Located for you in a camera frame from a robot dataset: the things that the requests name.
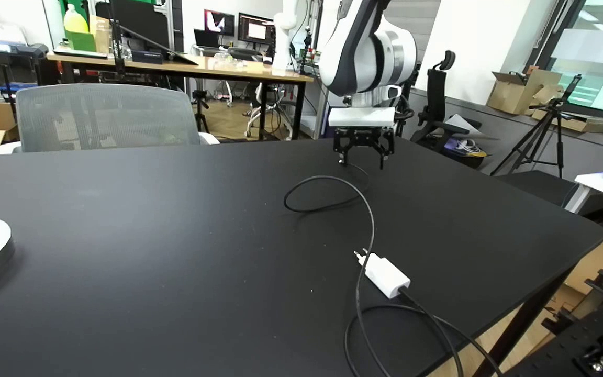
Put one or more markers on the white charger plug adapter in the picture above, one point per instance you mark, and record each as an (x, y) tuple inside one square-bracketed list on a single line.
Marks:
[(385, 274)]

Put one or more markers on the black panel on boom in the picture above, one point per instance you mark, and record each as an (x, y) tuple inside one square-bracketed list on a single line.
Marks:
[(137, 22)]

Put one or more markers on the black high-back chair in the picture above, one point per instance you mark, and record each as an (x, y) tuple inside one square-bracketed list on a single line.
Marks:
[(441, 84)]

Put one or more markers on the green yellow poster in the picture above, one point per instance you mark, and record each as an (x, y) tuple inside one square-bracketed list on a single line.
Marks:
[(77, 23)]

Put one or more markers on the grey mesh office chair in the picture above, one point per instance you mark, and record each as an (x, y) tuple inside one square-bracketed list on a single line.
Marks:
[(105, 115)]

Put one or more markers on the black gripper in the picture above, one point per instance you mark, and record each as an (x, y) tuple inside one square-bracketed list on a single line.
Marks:
[(364, 134)]

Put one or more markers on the dark computer monitor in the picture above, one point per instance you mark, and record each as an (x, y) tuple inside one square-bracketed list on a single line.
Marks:
[(256, 29)]

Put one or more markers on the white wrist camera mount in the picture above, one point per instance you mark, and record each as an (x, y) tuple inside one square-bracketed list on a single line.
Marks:
[(360, 118)]

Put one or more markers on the black camera tripod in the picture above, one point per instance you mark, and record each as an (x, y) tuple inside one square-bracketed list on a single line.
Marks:
[(558, 138)]

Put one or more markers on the long wooden desk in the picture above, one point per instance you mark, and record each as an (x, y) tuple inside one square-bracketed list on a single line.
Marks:
[(210, 67)]

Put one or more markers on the open cardboard box with flaps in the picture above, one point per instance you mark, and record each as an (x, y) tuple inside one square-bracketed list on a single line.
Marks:
[(518, 95)]

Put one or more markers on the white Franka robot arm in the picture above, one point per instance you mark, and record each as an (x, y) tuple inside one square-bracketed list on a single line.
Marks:
[(367, 49)]

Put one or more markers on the black table leg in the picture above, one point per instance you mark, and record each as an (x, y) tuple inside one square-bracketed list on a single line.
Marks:
[(511, 336)]

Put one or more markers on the dark equipment cart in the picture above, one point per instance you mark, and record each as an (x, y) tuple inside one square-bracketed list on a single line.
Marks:
[(1, 54)]

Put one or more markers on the white grey cabinet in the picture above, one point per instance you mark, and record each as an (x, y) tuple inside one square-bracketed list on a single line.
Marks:
[(312, 105)]

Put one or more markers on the black metal rig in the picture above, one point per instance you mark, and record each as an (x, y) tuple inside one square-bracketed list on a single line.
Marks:
[(596, 336)]

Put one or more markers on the small black tripod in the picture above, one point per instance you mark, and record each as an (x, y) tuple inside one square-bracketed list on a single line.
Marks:
[(200, 105)]

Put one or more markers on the white curved stand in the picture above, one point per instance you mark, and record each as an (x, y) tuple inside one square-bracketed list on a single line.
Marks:
[(286, 33)]

